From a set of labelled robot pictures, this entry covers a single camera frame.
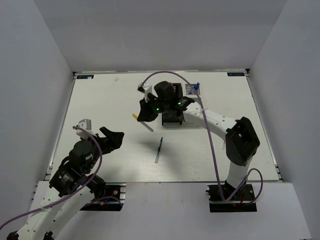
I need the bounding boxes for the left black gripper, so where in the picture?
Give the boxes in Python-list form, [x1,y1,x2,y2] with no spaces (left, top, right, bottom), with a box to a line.
[81,126,125,173]

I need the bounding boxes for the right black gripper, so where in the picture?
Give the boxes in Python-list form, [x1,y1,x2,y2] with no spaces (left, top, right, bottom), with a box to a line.
[138,94,170,122]

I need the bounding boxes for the yellow cap marker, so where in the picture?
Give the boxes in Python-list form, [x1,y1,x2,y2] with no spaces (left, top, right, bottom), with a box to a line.
[132,113,154,133]

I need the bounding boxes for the blue cap spray bottle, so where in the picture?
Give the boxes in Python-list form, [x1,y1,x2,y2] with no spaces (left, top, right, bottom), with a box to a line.
[189,82,200,95]

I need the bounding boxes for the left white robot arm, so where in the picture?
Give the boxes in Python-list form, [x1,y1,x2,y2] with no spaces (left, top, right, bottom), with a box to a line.
[7,125,125,240]

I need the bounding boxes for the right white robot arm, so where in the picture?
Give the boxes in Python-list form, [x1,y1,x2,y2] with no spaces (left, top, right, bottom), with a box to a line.
[137,81,260,200]

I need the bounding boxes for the black mesh organizer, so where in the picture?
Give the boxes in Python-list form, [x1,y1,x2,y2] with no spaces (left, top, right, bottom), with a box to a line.
[161,83,183,126]

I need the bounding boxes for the green gel pen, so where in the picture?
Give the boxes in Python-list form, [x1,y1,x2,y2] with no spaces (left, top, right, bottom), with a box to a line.
[154,137,164,164]

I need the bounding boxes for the white mesh organizer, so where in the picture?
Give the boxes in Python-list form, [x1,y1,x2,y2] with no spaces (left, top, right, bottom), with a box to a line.
[182,82,208,109]

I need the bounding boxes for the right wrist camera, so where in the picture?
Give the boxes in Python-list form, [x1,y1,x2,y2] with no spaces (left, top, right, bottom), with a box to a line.
[137,83,153,103]

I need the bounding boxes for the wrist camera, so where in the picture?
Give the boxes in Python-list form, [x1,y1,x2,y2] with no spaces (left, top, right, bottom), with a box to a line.
[72,118,93,139]
[137,83,153,103]

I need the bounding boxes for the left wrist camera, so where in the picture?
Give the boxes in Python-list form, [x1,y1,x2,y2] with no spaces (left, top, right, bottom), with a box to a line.
[72,118,93,139]

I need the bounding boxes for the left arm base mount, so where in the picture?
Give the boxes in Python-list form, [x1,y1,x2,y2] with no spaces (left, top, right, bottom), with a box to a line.
[80,183,126,212]

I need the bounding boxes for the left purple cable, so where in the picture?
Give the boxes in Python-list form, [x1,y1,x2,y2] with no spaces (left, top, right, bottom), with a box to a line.
[0,126,123,226]

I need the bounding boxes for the purple cable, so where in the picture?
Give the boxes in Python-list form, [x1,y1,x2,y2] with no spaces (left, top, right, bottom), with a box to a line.
[0,126,123,226]
[137,71,263,205]

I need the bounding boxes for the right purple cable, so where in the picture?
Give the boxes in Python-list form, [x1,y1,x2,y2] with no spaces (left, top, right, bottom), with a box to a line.
[137,71,263,205]

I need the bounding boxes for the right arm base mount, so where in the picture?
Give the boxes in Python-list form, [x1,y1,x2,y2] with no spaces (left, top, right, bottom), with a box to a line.
[206,184,257,213]

